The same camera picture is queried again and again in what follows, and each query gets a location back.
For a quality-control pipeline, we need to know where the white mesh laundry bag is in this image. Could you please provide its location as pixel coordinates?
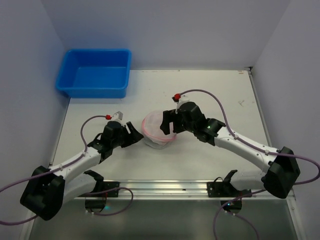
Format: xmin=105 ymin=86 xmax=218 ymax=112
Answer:
xmin=141 ymin=110 xmax=177 ymax=150

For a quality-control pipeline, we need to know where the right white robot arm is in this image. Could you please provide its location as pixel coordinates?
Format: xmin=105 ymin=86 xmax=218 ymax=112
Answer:
xmin=160 ymin=101 xmax=301 ymax=199

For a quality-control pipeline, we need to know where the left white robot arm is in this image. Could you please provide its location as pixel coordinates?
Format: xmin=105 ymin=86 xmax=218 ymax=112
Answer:
xmin=20 ymin=121 xmax=144 ymax=221

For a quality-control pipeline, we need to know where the blue plastic bin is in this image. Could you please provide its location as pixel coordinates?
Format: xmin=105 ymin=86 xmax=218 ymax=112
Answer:
xmin=55 ymin=48 xmax=132 ymax=99

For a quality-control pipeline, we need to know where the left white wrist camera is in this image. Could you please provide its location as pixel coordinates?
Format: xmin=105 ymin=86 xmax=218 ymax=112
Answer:
xmin=111 ymin=111 xmax=123 ymax=124

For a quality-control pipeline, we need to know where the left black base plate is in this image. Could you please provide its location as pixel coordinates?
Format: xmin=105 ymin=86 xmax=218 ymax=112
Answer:
xmin=92 ymin=181 xmax=120 ymax=198

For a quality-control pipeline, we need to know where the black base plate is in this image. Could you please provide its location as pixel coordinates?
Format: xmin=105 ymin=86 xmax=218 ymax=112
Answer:
xmin=92 ymin=181 xmax=120 ymax=198
xmin=206 ymin=181 xmax=252 ymax=198

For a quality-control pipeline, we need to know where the aluminium mounting rail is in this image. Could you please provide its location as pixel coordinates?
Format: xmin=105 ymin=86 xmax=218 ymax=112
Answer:
xmin=31 ymin=177 xmax=296 ymax=201

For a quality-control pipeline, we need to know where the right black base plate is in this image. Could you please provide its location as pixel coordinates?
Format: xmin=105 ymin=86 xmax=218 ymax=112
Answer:
xmin=206 ymin=181 xmax=252 ymax=198

